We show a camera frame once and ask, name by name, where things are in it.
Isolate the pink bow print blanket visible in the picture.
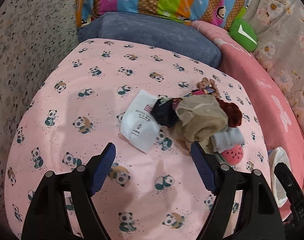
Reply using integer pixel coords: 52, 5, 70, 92
191, 21, 304, 193

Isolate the blue-grey velvet cushion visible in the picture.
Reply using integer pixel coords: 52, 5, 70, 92
78, 12, 222, 69

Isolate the dark red velvet scrunchie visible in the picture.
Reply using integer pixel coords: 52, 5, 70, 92
216, 98, 242, 128

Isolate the pink panda print sheet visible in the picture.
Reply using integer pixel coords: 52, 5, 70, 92
5, 38, 270, 239

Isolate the dark navy cloth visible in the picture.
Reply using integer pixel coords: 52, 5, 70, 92
151, 98, 182, 128

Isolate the beige sheer mesh cloth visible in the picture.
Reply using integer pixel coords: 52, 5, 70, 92
172, 95, 228, 153

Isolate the white-lined trash bin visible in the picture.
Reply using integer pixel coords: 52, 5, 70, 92
268, 147, 291, 208

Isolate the pink watermelon sponge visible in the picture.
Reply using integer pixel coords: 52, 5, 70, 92
220, 145, 243, 166

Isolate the beige patterned scrunchie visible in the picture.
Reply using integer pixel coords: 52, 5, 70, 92
191, 77, 220, 98

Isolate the white paper packet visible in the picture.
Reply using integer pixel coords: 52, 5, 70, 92
121, 89, 160, 153

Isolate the green round plush cushion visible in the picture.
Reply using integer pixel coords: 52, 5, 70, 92
228, 18, 258, 52

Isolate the white sock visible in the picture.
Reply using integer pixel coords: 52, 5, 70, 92
210, 126, 245, 153

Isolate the grey floral quilt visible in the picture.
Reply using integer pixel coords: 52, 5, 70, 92
244, 0, 304, 135

